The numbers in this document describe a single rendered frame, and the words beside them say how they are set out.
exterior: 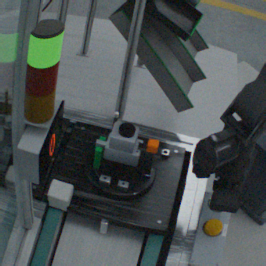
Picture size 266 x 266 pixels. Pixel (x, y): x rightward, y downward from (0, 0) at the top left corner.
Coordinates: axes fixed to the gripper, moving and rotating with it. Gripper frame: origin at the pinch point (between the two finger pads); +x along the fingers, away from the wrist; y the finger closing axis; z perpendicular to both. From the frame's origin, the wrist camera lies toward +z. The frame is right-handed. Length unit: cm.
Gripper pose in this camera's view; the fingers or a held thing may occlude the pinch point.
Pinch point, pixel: (222, 190)
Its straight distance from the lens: 106.8
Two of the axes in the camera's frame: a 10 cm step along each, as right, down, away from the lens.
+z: -9.7, -2.4, 0.4
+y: -1.9, 6.5, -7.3
